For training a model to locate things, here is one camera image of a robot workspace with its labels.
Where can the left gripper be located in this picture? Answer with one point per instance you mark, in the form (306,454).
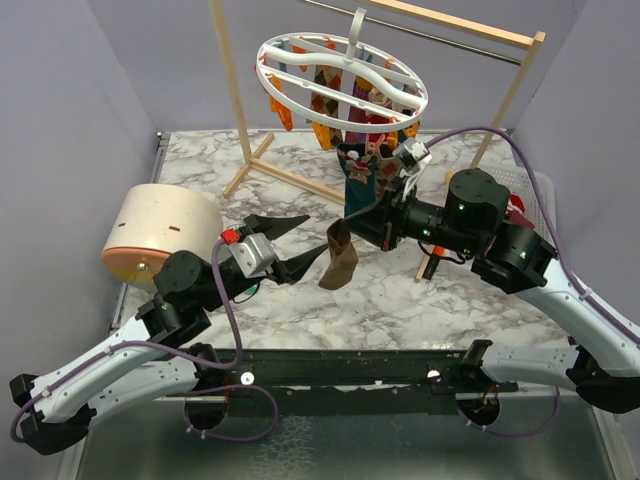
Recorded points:
(292,269)

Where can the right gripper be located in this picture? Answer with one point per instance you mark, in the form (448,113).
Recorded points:
(372,223)

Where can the plain tan sock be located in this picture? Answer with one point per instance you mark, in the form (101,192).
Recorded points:
(343,258)

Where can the beige argyle sock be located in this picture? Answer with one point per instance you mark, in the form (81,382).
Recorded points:
(386,168)
(330,77)

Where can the white round clip hanger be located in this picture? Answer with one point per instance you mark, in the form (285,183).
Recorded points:
(293,57)

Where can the red white striped sock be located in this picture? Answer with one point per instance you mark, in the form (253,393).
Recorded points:
(516,204)

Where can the wooden hanger rack frame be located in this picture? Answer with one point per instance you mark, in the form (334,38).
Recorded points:
(252,156)

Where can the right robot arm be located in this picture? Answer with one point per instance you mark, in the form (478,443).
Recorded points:
(602,364)

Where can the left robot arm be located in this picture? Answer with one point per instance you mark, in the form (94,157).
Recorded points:
(148,357)

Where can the black orange highlighter marker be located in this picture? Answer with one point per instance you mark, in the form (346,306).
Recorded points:
(434,258)

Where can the pink clothespin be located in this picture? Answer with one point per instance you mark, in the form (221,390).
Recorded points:
(372,146)

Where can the red beige reindeer sock front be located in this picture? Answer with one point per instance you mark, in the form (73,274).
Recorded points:
(376,97)

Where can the yellow orange clothespin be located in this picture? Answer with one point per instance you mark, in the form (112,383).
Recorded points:
(283,113)

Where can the white plastic basket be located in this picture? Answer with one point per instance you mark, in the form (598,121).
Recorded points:
(517,180)

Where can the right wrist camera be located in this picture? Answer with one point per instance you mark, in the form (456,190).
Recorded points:
(415,157)

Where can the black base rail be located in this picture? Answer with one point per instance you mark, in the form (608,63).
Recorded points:
(346,382)

